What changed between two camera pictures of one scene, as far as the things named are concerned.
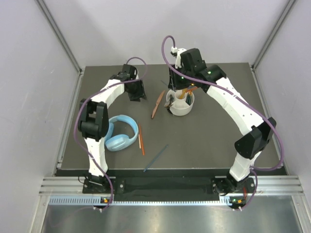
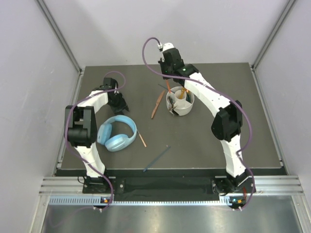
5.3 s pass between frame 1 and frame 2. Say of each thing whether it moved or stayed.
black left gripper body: moved
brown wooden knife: stayed
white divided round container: stayed
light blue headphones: stayed
